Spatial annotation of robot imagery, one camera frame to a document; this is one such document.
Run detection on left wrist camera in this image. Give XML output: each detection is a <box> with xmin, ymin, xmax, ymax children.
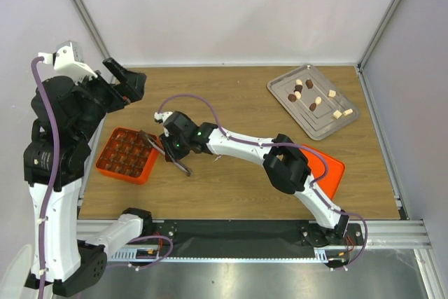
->
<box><xmin>37</xmin><ymin>40</ymin><xmax>98</xmax><ymax>83</ymax></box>

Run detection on grey cable duct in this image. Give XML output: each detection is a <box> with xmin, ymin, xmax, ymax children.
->
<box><xmin>108</xmin><ymin>246</ymin><xmax>347</xmax><ymax>265</ymax></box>

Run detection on orange compartment chocolate box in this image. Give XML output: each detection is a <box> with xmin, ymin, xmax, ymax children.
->
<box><xmin>95</xmin><ymin>127</ymin><xmax>160</xmax><ymax>185</ymax></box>

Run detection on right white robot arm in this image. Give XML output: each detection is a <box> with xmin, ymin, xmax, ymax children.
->
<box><xmin>154</xmin><ymin>111</ymin><xmax>349</xmax><ymax>244</ymax></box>

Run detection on aluminium frame rail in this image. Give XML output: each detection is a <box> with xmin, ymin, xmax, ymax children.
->
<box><xmin>366</xmin><ymin>220</ymin><xmax>432</xmax><ymax>249</ymax></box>

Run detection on orange box lid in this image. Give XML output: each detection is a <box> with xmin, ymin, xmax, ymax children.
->
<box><xmin>302</xmin><ymin>144</ymin><xmax>345</xmax><ymax>200</ymax></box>

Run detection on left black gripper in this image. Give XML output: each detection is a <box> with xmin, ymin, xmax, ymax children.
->
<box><xmin>71</xmin><ymin>57</ymin><xmax>146</xmax><ymax>141</ymax></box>

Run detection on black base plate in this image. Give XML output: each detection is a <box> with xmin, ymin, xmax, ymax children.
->
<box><xmin>154</xmin><ymin>220</ymin><xmax>364</xmax><ymax>247</ymax></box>

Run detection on metal tray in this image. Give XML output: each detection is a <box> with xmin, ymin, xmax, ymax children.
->
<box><xmin>267</xmin><ymin>64</ymin><xmax>361</xmax><ymax>141</ymax></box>

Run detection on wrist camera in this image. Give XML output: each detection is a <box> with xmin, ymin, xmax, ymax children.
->
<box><xmin>37</xmin><ymin>40</ymin><xmax>98</xmax><ymax>83</ymax></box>
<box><xmin>154</xmin><ymin>111</ymin><xmax>173</xmax><ymax>125</ymax></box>

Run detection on dark chocolate cube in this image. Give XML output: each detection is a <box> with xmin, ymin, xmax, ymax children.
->
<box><xmin>305</xmin><ymin>79</ymin><xmax>314</xmax><ymax>89</ymax></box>

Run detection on metal tongs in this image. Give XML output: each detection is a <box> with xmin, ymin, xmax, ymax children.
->
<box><xmin>143</xmin><ymin>133</ymin><xmax>193</xmax><ymax>177</ymax></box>

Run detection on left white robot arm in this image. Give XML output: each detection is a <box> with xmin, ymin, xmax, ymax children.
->
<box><xmin>23</xmin><ymin>56</ymin><xmax>154</xmax><ymax>297</ymax></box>

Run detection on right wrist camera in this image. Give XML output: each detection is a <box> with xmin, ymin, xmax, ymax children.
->
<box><xmin>154</xmin><ymin>111</ymin><xmax>173</xmax><ymax>125</ymax></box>

